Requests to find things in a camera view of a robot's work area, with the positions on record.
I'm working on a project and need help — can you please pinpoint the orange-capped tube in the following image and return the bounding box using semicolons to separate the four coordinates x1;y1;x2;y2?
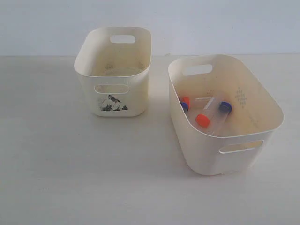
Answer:
180;96;213;106
195;97;217;128

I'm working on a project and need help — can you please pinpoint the blue-capped tube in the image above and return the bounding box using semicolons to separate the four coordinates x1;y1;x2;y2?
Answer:
212;93;233;136
180;102;188;113

